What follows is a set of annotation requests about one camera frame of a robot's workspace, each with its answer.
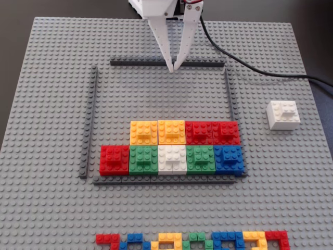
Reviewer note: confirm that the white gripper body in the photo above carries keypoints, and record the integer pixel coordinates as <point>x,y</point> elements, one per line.
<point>159,11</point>

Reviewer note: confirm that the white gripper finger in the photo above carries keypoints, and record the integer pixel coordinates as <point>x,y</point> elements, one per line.
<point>161,36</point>
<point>191,18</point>

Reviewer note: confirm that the white lego cube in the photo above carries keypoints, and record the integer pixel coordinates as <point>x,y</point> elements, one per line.
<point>172,159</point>
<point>282,115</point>

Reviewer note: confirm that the yellow lego cube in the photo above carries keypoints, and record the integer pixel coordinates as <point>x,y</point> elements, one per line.
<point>171,132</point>
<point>143,132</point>

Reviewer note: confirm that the red lego cube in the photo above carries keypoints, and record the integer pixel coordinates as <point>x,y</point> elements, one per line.
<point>199,132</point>
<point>227,132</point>
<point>114,160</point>

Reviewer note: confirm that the green lego cube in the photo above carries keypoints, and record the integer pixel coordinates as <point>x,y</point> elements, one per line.
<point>143,159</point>
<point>200,159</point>

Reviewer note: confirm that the blue lego cube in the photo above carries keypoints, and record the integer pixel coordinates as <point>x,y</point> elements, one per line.
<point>229,159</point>

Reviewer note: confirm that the dark gray brick strip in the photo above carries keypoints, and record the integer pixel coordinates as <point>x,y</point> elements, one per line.
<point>156,180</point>
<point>230,96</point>
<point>135,62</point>
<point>89,117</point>

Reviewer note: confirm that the gray lego baseplate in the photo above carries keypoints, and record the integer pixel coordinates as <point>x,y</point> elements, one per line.
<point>52,104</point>

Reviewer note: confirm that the yellow brick letter B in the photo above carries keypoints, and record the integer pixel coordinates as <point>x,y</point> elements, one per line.
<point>166,237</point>

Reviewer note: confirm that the blue brick letter O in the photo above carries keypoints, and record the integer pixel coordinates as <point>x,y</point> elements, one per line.
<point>132,237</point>

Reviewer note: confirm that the green brick letter O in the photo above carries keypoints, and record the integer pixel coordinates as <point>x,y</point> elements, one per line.
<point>197,236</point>

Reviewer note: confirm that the blue brick letter G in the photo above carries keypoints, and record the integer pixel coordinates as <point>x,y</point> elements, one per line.
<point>223,236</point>

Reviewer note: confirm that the red brick letter T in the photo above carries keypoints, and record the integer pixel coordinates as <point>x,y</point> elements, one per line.
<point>104,238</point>

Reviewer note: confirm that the yellow brick letter E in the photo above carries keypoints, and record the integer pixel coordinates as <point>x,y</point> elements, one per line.
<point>253,235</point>

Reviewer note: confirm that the red brick letter L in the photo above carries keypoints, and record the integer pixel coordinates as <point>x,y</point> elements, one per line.
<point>277,234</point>

